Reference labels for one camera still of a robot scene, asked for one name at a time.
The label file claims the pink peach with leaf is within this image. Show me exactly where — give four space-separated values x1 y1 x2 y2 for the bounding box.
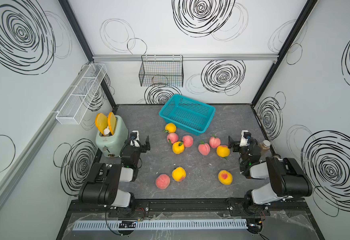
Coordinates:
198 141 210 156

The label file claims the yellow peach red spot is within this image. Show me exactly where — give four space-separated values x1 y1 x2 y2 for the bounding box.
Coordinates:
218 170 233 185

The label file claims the teal plastic basket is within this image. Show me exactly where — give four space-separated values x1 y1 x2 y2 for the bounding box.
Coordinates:
159 95 216 136

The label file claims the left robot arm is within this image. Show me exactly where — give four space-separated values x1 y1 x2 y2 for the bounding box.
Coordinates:
78 135 151 214

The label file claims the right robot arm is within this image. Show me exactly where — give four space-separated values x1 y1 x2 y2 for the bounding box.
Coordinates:
228 132 313 215

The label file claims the yellow peach near basket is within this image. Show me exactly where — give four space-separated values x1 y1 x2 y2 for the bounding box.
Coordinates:
164 123 176 133

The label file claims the yellow peach right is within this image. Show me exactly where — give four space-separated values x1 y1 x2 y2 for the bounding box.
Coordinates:
216 145 230 159

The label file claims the small brown glass bottle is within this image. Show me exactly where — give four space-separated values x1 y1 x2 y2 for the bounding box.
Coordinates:
258 140 271 156

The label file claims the mint green toaster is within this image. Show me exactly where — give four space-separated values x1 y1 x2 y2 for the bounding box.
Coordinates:
96 115 129 158

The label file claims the yellow peach with leaf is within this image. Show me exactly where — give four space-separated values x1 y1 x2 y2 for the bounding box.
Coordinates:
173 142 185 155

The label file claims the yellow toast slice right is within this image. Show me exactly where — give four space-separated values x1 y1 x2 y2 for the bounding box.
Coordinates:
108 112 117 135

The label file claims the yellow toast slice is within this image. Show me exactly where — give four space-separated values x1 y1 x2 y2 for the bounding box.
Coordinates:
108 112 117 135
95 113 108 136

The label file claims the pink peach front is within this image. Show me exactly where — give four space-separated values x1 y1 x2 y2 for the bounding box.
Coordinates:
156 174 171 190

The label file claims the yellow peach front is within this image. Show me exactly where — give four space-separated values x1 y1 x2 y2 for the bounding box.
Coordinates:
172 167 186 182

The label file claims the yellow toast slice left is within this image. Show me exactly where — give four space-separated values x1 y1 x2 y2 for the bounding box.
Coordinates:
95 113 108 136

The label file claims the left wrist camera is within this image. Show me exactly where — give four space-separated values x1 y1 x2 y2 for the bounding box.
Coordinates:
130 130 140 148

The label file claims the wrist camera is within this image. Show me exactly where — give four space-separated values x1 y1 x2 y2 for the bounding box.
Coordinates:
130 130 140 148
239 130 251 147

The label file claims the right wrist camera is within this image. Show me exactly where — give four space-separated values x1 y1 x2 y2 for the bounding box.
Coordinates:
239 130 251 147

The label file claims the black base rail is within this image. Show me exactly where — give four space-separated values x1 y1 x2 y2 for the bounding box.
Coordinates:
66 198 308 218

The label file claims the white slotted cable duct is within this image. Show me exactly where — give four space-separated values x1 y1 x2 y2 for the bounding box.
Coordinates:
73 219 248 231

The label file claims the black wire wall basket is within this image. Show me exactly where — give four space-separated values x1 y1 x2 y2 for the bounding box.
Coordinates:
139 55 184 88

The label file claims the white wire wall shelf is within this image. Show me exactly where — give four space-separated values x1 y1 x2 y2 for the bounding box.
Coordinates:
56 63 107 125

